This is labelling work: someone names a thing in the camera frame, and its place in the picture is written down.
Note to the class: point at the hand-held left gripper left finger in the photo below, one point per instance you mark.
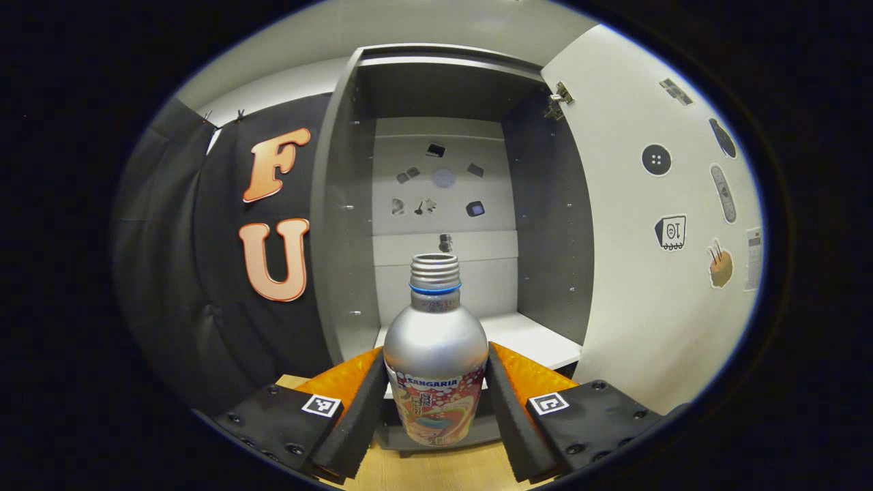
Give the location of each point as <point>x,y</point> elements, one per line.
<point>361,423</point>

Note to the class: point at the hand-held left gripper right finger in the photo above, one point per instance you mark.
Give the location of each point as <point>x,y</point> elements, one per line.
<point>508,423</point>

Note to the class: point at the silver aluminium bottle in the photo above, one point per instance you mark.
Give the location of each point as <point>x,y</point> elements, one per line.
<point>435,327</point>

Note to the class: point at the beige cabinet door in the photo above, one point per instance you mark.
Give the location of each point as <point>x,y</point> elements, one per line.
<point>627,307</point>

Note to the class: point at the grey cabinet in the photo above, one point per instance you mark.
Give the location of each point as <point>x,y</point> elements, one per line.
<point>341,239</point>

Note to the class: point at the metal door hinge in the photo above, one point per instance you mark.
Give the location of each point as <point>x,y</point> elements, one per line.
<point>563,94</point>

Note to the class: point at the black backdrop cloth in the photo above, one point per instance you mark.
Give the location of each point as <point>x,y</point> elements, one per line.
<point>204,307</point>

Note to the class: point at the row of backdrop clips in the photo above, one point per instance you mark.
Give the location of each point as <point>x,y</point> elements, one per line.
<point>240,114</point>

